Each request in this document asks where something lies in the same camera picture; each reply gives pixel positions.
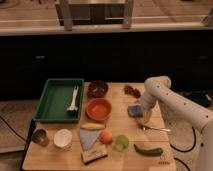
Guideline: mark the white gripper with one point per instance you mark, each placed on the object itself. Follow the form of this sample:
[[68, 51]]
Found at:
[[148, 102]]

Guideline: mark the blue sponge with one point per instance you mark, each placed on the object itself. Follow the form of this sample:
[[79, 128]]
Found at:
[[135, 111]]

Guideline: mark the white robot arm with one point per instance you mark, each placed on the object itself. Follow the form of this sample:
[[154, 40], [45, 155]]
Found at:
[[201, 118]]

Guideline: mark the green plastic cup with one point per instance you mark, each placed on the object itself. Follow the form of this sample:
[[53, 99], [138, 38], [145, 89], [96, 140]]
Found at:
[[121, 143]]

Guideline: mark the metal cup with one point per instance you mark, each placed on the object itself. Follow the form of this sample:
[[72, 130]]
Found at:
[[40, 137]]

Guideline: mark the metal fork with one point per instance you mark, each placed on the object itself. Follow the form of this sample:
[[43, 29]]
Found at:
[[145, 127]]

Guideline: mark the dried red berries pile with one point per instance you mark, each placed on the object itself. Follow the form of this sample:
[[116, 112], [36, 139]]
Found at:
[[132, 91]]

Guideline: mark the green chili pepper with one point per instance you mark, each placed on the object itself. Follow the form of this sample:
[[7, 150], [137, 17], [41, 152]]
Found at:
[[156, 152]]

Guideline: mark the orange peach fruit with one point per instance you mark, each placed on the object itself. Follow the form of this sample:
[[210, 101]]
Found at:
[[106, 137]]

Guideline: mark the orange bowl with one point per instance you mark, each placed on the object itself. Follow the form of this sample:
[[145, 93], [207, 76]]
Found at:
[[98, 109]]

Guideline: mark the dark purple bowl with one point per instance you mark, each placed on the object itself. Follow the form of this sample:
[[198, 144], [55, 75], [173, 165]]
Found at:
[[97, 89]]

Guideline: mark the wooden block brush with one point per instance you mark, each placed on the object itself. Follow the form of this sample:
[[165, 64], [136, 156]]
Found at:
[[94, 154]]

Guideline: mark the grey-blue triangular cloth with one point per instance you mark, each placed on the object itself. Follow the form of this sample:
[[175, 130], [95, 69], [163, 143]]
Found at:
[[88, 138]]

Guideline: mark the white dish brush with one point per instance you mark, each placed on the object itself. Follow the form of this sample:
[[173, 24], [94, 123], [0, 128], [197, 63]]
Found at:
[[73, 107]]

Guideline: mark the green plastic tray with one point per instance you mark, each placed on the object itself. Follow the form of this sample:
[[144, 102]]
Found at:
[[56, 98]]

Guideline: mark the white frame stand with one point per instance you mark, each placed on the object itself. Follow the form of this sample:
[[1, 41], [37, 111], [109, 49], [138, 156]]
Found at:
[[94, 12]]

